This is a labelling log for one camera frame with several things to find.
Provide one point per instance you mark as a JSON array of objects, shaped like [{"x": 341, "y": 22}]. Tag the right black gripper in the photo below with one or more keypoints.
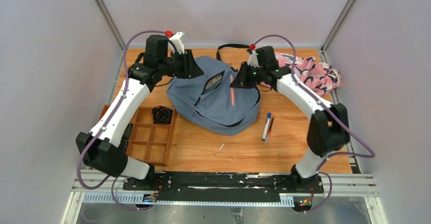
[{"x": 242, "y": 80}]

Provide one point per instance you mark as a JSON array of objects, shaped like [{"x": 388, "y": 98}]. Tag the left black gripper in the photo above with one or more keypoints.
[{"x": 185, "y": 64}]

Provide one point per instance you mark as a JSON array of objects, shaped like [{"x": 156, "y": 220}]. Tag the pink pen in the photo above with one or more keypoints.
[{"x": 232, "y": 92}]

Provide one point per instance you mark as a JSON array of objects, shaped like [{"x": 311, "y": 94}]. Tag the blue student backpack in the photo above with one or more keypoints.
[{"x": 211, "y": 108}]

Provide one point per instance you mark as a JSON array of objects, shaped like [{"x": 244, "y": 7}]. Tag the blue cap marker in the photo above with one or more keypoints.
[{"x": 266, "y": 127}]

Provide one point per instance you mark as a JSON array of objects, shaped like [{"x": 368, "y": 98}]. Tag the beige snap wallet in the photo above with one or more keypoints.
[{"x": 213, "y": 81}]

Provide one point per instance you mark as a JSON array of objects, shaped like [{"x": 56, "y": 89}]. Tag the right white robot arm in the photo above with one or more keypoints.
[{"x": 328, "y": 122}]

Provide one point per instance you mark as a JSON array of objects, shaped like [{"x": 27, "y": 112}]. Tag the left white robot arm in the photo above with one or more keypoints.
[{"x": 164, "y": 55}]

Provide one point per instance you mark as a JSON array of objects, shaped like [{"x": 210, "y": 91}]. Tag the pink floral cloth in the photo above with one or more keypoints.
[{"x": 320, "y": 77}]

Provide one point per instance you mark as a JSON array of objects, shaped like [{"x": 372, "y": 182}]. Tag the wooden compartment tray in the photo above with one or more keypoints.
[{"x": 149, "y": 142}]

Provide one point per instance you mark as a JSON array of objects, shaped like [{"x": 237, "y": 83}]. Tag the green dark rolled sock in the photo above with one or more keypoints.
[{"x": 127, "y": 132}]

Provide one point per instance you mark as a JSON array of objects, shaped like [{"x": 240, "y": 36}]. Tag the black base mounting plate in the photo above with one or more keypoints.
[{"x": 224, "y": 186}]

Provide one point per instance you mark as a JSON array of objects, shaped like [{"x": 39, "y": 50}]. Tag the aluminium frame rail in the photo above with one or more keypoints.
[{"x": 335, "y": 185}]

